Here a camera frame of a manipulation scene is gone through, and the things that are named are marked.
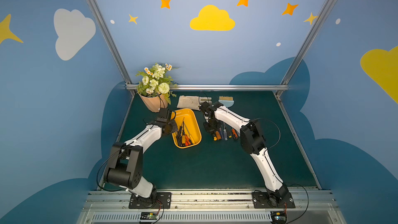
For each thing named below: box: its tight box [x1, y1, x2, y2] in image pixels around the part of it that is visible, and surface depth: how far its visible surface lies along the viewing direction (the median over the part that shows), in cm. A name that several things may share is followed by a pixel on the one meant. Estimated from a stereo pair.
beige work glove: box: [177, 95, 212, 111], surface depth 118 cm
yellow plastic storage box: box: [171, 108, 203, 149], surface depth 98 cm
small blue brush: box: [218, 95, 235, 108], surface depth 121 cm
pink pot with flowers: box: [135, 63, 179, 113], surface depth 91 cm
